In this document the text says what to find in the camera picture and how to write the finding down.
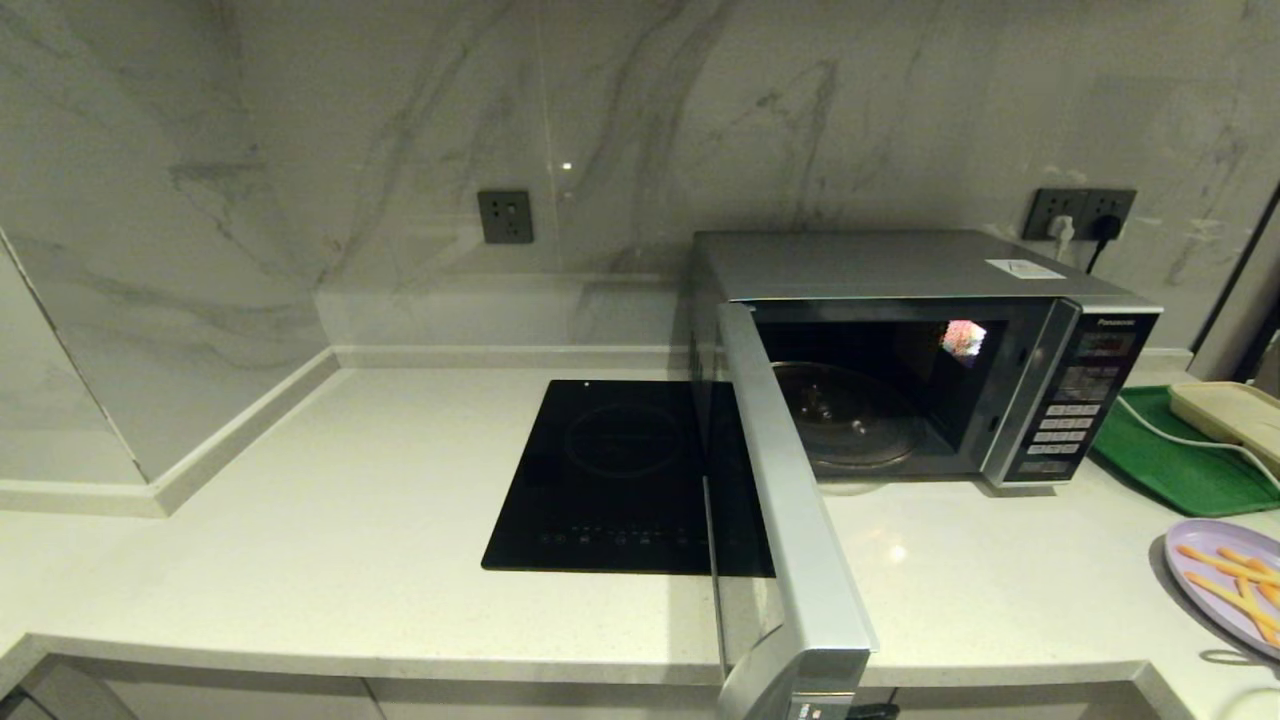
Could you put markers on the dark round plate base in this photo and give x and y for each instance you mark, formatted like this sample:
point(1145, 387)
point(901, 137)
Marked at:
point(850, 420)

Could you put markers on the right gripper white-taped finger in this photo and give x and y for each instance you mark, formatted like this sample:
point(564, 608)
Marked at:
point(1255, 708)

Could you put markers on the black induction cooktop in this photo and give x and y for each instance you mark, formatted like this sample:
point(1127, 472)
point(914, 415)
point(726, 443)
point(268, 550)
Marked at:
point(600, 480)

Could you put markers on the yellow french fry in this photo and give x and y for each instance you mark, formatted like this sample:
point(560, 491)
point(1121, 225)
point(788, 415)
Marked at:
point(1272, 593)
point(1255, 605)
point(1225, 566)
point(1230, 595)
point(1245, 558)

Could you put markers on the beige plastic box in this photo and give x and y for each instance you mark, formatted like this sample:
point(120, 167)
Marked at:
point(1230, 415)

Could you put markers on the grey double wall socket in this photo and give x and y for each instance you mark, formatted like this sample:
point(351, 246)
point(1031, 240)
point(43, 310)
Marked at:
point(1080, 203)

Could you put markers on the dark glass microwave door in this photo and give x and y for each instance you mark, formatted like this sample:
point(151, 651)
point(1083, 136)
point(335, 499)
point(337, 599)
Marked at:
point(800, 540)

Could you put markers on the white power plug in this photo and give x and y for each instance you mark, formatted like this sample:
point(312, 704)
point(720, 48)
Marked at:
point(1061, 231)

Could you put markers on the green plastic tray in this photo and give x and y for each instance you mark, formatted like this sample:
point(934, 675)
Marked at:
point(1160, 470)

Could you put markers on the silver Panasonic microwave oven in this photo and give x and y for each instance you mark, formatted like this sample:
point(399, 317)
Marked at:
point(850, 262)

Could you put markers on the grey angled cabinet panel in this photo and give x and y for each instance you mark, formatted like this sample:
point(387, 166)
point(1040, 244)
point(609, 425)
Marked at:
point(70, 700)

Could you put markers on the black power plug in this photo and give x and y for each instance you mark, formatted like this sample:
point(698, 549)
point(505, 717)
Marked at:
point(1105, 228)

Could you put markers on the grey single wall socket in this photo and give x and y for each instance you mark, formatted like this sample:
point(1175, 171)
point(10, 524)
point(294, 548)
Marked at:
point(505, 217)

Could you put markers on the grey side cabinet door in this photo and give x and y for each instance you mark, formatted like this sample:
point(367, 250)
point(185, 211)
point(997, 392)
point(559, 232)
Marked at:
point(15, 712)

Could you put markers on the purple plastic plate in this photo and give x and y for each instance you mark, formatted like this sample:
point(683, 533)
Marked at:
point(1195, 590)

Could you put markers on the white paper label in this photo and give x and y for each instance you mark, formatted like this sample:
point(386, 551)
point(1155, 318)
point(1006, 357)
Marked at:
point(1025, 268)

